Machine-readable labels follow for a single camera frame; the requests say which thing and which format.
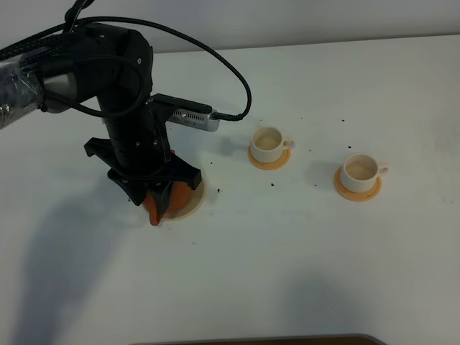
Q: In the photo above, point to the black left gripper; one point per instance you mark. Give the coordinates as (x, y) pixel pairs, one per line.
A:
(136, 148)

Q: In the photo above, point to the brown clay teapot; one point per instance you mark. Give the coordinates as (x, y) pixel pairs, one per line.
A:
(169, 189)

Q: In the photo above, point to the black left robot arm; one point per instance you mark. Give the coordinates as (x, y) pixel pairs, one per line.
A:
(106, 72)

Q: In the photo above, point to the round beige teapot tray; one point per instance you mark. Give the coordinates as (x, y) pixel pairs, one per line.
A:
(185, 201)

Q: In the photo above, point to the white teacup near teapot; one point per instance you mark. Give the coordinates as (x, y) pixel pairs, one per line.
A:
(268, 144)

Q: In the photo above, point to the orange coaster under near cup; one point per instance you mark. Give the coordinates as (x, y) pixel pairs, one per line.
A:
(282, 161)

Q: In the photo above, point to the orange coaster under cup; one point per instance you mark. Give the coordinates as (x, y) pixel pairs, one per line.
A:
(282, 161)
(356, 197)

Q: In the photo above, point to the orange coaster under right cup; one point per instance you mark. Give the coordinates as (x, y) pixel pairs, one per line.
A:
(356, 197)

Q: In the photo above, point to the white teacup far right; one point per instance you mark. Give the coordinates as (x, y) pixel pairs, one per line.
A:
(360, 172)

